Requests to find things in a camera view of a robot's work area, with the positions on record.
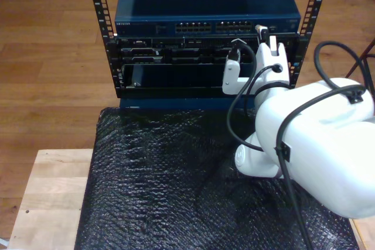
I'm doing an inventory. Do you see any black rack server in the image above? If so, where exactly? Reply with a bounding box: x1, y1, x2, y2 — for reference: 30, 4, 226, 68
115, 35, 299, 65

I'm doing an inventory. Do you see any black rack tray red dot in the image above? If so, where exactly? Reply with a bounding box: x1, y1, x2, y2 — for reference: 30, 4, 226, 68
115, 62, 296, 100

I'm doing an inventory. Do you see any dark blue flat rack unit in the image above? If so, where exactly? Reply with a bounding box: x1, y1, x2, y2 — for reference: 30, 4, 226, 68
119, 97, 256, 111

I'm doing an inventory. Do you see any black textured bubble mat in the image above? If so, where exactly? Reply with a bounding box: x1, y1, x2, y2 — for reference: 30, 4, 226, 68
74, 105, 360, 250

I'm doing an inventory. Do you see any thick grey camera cable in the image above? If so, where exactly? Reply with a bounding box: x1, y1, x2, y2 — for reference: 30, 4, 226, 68
228, 39, 258, 107

